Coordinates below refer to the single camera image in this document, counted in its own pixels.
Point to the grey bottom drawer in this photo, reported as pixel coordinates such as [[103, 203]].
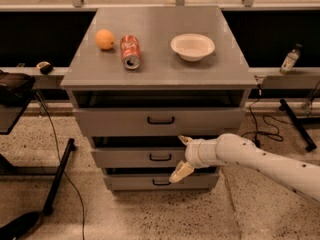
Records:
[[158, 181]]

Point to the yellow black tape measure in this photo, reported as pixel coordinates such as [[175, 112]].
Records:
[[44, 67]]

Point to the orange fruit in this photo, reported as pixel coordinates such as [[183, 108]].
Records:
[[104, 39]]

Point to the white bowl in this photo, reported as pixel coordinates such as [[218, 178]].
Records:
[[192, 47]]

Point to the small clear bottle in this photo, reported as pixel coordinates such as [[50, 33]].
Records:
[[291, 58]]

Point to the grey drawer cabinet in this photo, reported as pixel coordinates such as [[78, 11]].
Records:
[[98, 79]]

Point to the black side table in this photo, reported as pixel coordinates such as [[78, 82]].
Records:
[[16, 92]]

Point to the black stand leg right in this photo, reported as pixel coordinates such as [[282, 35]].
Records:
[[310, 145]]

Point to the red soda can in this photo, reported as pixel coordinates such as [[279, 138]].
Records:
[[130, 52]]

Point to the grey drawer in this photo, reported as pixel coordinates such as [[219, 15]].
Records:
[[143, 157], [158, 181], [125, 122]]

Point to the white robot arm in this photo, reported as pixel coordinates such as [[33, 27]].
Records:
[[299, 177]]

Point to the grey top drawer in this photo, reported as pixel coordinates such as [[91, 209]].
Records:
[[125, 122]]

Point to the black shoe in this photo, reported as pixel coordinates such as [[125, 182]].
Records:
[[19, 226]]

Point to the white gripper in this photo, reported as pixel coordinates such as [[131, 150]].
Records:
[[192, 153]]

